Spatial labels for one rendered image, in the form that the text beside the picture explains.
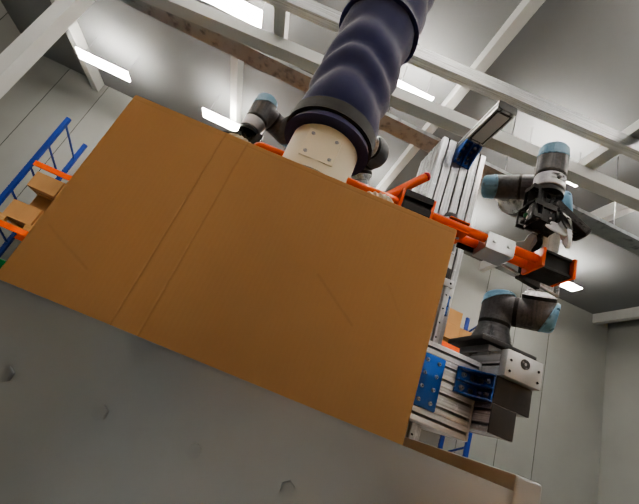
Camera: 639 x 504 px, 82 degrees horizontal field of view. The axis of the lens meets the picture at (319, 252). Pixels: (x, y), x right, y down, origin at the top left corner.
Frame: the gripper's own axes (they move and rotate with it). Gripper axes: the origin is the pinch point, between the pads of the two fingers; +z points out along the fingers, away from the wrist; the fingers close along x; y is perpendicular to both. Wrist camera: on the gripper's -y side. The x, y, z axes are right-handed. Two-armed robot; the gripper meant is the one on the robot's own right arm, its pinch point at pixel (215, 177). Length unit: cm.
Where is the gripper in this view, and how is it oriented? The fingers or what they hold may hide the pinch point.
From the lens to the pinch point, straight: 119.2
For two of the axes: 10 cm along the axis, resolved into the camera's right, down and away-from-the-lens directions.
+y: 9.3, 3.8, 0.0
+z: -3.5, 8.6, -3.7
